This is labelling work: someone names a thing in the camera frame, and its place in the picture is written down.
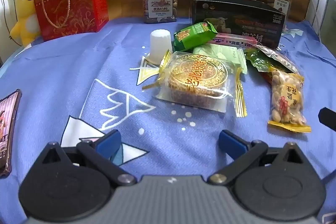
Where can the clear seed packet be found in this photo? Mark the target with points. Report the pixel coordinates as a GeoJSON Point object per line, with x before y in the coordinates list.
{"type": "Point", "coordinates": [281, 58]}

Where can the yellow duck plush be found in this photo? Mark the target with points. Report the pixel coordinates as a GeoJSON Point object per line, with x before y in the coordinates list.
{"type": "Point", "coordinates": [25, 3]}

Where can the green candy packet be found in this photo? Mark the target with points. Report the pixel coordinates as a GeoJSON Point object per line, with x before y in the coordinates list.
{"type": "Point", "coordinates": [258, 62]}

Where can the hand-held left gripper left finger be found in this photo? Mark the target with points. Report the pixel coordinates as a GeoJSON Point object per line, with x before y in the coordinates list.
{"type": "Point", "coordinates": [109, 142]}

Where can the pink bar packet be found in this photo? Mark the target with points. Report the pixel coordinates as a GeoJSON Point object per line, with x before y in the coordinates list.
{"type": "Point", "coordinates": [231, 40]}

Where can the black sheep-print box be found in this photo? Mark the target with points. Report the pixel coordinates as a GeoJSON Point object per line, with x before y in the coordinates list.
{"type": "Point", "coordinates": [236, 16]}

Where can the red gift box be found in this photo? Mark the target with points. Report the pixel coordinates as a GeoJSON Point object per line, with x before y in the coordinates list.
{"type": "Point", "coordinates": [71, 3]}

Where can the blue printed blanket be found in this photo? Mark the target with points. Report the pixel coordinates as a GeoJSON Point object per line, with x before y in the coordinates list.
{"type": "Point", "coordinates": [65, 69]}

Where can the yellow peanut packet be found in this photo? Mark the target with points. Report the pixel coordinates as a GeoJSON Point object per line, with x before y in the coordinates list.
{"type": "Point", "coordinates": [287, 98]}

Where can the clear mooncake packet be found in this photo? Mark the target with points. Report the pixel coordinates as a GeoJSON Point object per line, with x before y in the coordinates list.
{"type": "Point", "coordinates": [197, 77]}

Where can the pale green snack packet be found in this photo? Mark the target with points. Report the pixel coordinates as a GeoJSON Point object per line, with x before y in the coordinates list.
{"type": "Point", "coordinates": [225, 52]}

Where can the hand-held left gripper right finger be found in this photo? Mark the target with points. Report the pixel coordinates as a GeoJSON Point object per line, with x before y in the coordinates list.
{"type": "Point", "coordinates": [232, 144]}

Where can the white ribbed plastic cup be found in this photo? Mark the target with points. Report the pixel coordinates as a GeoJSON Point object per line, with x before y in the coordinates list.
{"type": "Point", "coordinates": [158, 43]}

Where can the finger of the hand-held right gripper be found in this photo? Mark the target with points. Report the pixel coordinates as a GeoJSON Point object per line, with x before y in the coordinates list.
{"type": "Point", "coordinates": [328, 119]}

